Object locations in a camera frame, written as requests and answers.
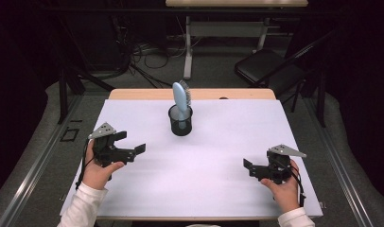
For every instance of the aluminium floor rail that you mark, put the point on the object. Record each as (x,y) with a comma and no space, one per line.
(340,165)
(35,167)

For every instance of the person's right hand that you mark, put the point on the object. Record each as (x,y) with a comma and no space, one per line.
(286,195)

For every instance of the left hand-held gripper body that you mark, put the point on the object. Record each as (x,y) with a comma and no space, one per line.
(106,151)

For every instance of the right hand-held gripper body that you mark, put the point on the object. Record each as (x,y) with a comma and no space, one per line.
(275,170)

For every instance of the black metal stand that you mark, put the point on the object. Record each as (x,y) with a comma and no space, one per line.
(63,101)

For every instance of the light blue hairbrush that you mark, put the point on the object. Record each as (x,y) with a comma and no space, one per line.
(180,94)

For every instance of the dark curtain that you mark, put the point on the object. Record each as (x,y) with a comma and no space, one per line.
(363,78)
(16,78)

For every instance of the person's left hand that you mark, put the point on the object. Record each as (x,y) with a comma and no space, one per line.
(97,175)

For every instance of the person's white shirt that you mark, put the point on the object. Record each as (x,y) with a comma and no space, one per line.
(202,225)

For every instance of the black folding chair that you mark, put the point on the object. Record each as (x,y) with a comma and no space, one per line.
(262,66)

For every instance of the white desk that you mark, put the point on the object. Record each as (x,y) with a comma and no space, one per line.
(224,29)

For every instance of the black mesh cup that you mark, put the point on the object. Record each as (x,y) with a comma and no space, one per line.
(180,130)

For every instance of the white table mat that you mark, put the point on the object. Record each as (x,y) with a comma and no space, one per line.
(212,176)

